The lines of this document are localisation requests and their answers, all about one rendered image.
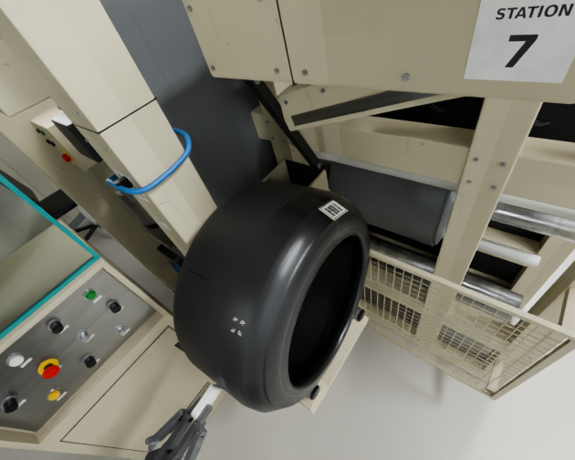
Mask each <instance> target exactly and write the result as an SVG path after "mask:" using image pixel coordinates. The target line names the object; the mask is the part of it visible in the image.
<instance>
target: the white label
mask: <svg viewBox="0 0 575 460"><path fill-rule="evenodd" d="M319 210H320V211H322V212H323V213H324V214H326V215H327V216H329V217H330V218H331V219H333V220H334V221H335V220H336V219H337V218H339V217H340V216H341V215H343V214H344V213H346V212H347V211H348V210H347V209H346V208H344V207H343V206H342V205H340V204H338V203H337V202H336V201H334V200H332V201H330V202H329V203H327V204H325V205H323V206H321V207H320V208H319Z"/></svg>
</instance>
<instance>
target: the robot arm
mask: <svg viewBox="0 0 575 460"><path fill-rule="evenodd" d="M221 390H222V388H221V387H220V386H219V385H217V384H213V383H211V385H210V386H209V388H208V389H207V391H206V392H205V394H204V395H203V397H202V396H200V397H198V398H197V400H196V401H195V403H194V404H193V406H192V407H191V409H190V410H189V409H184V408H181V409H180V410H179V411H178V412H177V413H176V414H175V415H174V416H173V417H172V418H171V419H170V420H169V421H168V422H167V423H166V424H165V425H164V426H163V427H162V428H161V429H160V430H159V431H157V432H156V433H155V434H154V435H152V436H150V437H148V438H146V440H145V444H147V445H148V454H147V455H146V456H145V459H144V460H182V459H183V455H184V453H185V452H186V450H187V449H188V450H187V453H186V455H185V457H184V459H183V460H195V459H196V457H197V456H198V453H199V451H200V449H201V446H202V444H203V442H204V438H205V437H206V434H207V430H206V429H205V428H204V426H205V424H206V422H205V419H206V418H207V416H208V415H209V413H210V412H211V411H212V410H213V406H212V403H213V402H214V400H215V399H216V397H217V396H218V394H219V393H220V391H221ZM194 419H196V420H194ZM193 420H194V421H193ZM191 423H192V424H191ZM190 425H191V426H190ZM189 426H190V427H189ZM175 427H176V428H175ZM174 428H175V429H174ZM173 429H174V431H173V432H172V434H171V435H170V437H169V438H168V440H167V441H166V442H165V443H164V444H163V445H162V447H160V448H158V449H156V447H157V446H158V445H159V444H160V443H161V440H163V439H164V438H165V437H166V436H167V435H168V434H169V433H170V432H171V431H172V430H173ZM187 429H188V430H187ZM181 438H182V439H181ZM180 440H181V441H180ZM179 441H180V442H179ZM178 443H179V444H178ZM188 447H189V448H188ZM155 449H156V450H155Z"/></svg>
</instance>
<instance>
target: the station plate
mask: <svg viewBox="0 0 575 460"><path fill-rule="evenodd" d="M574 57H575V0H481V3H480V7H479V11H478V16H477V20H476V27H475V31H474V35H473V39H472V44H471V47H470V52H469V56H468V60H467V64H466V68H465V75H464V78H467V79H487V80H507V81H526V82H547V83H562V81H563V79H564V78H565V76H566V74H567V72H568V70H569V68H570V64H571V62H572V60H573V59H574Z"/></svg>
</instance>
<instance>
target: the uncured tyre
mask: <svg viewBox="0 0 575 460"><path fill-rule="evenodd" d="M332 200H334V201H336V202H337V203H338V204H340V205H342V206H343V207H344V208H346V209H347V210H348V211H347V212H346V213H344V214H343V215H341V216H340V217H339V218H337V219H336V220H335V221H334V220H333V219H331V218H330V217H329V216H327V215H326V214H324V213H323V212H322V211H320V210H319V208H320V207H321V206H323V205H325V204H327V203H329V202H330V201H332ZM369 258H370V232H369V228H368V226H367V223H366V221H365V220H364V218H363V216H362V214H361V212H360V210H359V209H358V207H357V205H356V204H355V203H354V202H353V201H352V200H350V199H348V198H346V197H345V196H343V195H341V194H339V193H334V192H330V191H326V190H321V189H318V188H313V187H308V186H305V185H300V184H296V183H289V182H284V181H268V182H261V183H254V184H251V185H248V186H247V187H245V188H243V189H241V190H239V191H238V192H236V193H234V194H233V195H231V196H230V197H229V198H227V199H226V200H225V201H224V202H223V203H221V204H220V205H219V206H218V207H217V208H216V209H215V210H214V212H213V213H212V214H211V215H210V216H209V218H208V219H207V220H206V221H205V223H204V224H203V226H202V227H201V229H200V230H199V232H198V233H197V235H196V237H195V238H194V240H193V242H192V243H191V245H190V247H189V249H188V252H187V254H186V256H185V258H184V261H183V264H182V267H181V270H180V273H179V276H178V279H177V283H176V287H175V292H174V299H173V324H174V329H175V333H176V336H177V339H178V341H179V343H180V345H181V347H182V348H183V351H184V353H185V355H186V356H187V358H188V359H189V361H190V362H191V363H192V364H193V365H194V366H195V367H197V368H198V369H199V370H200V371H202V372H203V373H204V374H205V375H207V376H208V377H209V378H210V379H211V380H213V381H214V379H215V380H216V381H217V382H219V383H220V384H221V385H222V386H223V388H224V389H225V391H226V392H228V393H229V394H230V395H231V396H233V397H234V398H235V399H236V400H237V401H239V402H240V403H241V404H242V405H244V406H245V407H247V408H250V409H253V410H255V411H258V412H261V413H270V412H274V411H276V410H280V409H284V408H287V407H290V406H293V405H295V404H296V403H298V402H300V401H301V400H302V399H304V398H305V397H306V396H307V395H308V394H309V393H310V392H311V391H312V390H313V388H314V387H315V386H316V385H317V384H318V382H319V381H320V379H321V378H322V377H323V375H324V374H325V372H326V371H327V369H328V368H329V366H330V364H331V363H332V362H333V360H334V358H335V356H336V355H337V353H338V351H339V349H340V346H341V344H342V342H343V341H344V339H345V337H346V335H347V333H348V330H349V328H350V324H351V323H352V320H353V318H354V315H355V312H356V310H357V307H358V305H359V302H360V299H361V293H362V290H363V287H364V283H365V279H366V275H367V270H368V264H369ZM187 268H189V269H191V270H192V271H194V272H196V273H197V274H199V275H201V276H203V277H206V278H207V279H209V282H208V281H207V280H205V279H203V278H201V277H198V276H197V275H196V274H194V273H192V272H190V271H189V270H187ZM234 313H235V314H236V315H238V316H240V317H242V318H244V319H247V323H246V329H245V333H244V337H243V339H242V340H241V339H239V338H237V337H235V336H233V335H231V334H229V330H230V326H231V322H232V318H233V315H234ZM213 378H214V379H213ZM215 383H216V382H215Z"/></svg>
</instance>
